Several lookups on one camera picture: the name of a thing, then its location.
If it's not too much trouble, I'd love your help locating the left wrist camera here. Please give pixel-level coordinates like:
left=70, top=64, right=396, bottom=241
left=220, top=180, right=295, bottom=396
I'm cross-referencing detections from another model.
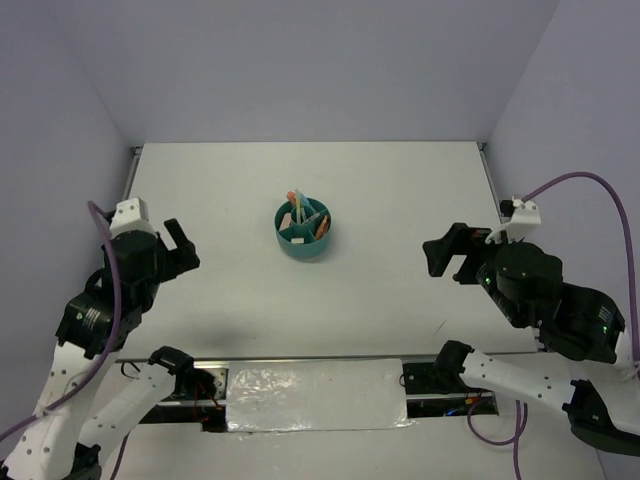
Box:
left=109, top=197, right=155, bottom=238

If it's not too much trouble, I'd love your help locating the yellow pen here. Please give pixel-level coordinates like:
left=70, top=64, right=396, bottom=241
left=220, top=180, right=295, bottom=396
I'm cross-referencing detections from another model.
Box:
left=294, top=196, right=304, bottom=224

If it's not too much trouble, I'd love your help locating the green white pen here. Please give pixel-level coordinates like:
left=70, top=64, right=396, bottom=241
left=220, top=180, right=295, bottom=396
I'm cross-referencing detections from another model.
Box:
left=299, top=200, right=307, bottom=224

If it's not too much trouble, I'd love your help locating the purple pen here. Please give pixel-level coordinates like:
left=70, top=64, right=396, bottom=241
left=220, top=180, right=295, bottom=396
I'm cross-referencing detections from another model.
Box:
left=303, top=212, right=324, bottom=225

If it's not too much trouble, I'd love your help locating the foil covered base plate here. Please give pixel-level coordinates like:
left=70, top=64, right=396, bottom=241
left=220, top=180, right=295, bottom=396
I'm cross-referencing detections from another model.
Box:
left=226, top=359, right=412, bottom=433

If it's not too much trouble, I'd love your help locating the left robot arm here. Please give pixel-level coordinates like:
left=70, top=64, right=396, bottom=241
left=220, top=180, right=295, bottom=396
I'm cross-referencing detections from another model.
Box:
left=1, top=209, right=203, bottom=479

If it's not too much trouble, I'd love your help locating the teal round organizer container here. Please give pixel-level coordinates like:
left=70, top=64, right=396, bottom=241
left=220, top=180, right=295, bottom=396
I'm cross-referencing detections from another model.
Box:
left=274, top=198, right=332, bottom=260

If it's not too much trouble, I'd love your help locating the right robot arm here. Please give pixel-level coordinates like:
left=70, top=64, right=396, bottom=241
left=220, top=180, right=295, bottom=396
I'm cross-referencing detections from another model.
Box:
left=422, top=223, right=639, bottom=457

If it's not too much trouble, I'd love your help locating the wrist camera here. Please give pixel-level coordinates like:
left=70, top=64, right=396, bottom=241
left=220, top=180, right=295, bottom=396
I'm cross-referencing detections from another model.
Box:
left=485, top=197, right=541, bottom=245
left=109, top=197, right=155, bottom=238

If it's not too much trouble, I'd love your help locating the orange transparent cap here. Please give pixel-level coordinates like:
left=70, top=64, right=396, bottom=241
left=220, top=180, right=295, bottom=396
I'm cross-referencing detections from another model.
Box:
left=315, top=215, right=329, bottom=240

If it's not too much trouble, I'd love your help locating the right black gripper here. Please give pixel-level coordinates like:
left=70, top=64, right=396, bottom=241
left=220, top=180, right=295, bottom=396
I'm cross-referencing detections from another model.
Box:
left=418, top=218, right=523, bottom=324

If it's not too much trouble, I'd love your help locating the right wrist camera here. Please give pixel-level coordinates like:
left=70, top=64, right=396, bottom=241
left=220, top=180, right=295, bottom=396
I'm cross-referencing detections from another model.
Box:
left=485, top=197, right=541, bottom=245

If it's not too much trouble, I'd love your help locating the pink white stapler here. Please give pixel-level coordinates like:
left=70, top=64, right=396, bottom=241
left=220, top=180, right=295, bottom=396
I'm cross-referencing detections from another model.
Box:
left=278, top=212, right=292, bottom=232

